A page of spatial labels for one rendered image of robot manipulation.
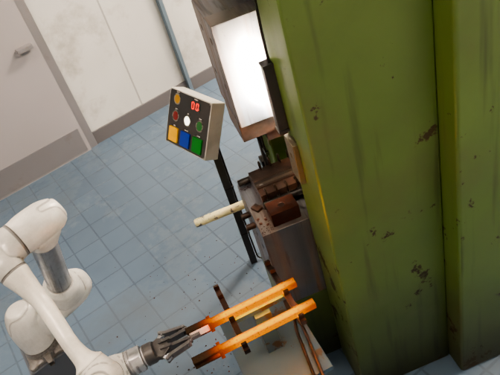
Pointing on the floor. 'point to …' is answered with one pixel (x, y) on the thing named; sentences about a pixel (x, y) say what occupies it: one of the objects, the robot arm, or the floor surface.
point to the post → (235, 212)
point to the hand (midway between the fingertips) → (199, 329)
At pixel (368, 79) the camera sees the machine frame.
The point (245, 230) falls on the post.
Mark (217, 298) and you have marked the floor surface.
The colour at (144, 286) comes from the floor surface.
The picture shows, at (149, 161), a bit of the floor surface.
